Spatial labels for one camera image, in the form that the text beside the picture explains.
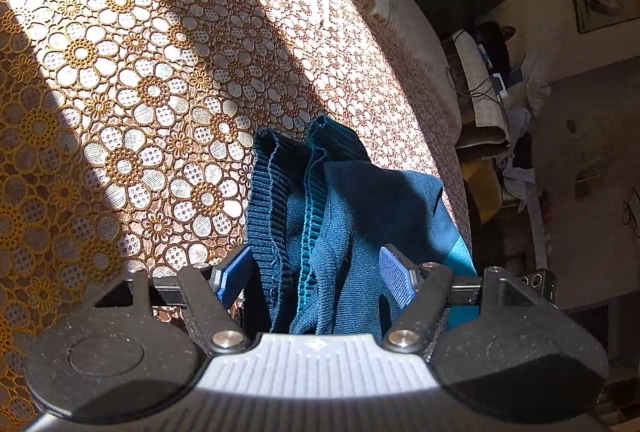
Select teal blue knit sweater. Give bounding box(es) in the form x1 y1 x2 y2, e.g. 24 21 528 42
244 116 475 338

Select cluttered side table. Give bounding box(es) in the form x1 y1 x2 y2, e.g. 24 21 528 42
445 30 548 268

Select gold floral lace tablecloth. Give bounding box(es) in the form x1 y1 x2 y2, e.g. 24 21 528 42
1 0 469 431

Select beige sofa seat cover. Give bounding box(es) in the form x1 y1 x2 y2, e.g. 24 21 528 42
278 0 464 143

